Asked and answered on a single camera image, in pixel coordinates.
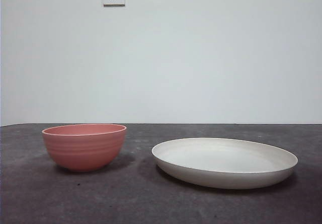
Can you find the white round plate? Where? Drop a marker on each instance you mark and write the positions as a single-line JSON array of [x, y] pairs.
[[224, 176]]

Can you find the red ribbed bowl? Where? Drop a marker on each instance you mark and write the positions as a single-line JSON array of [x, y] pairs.
[[83, 151]]

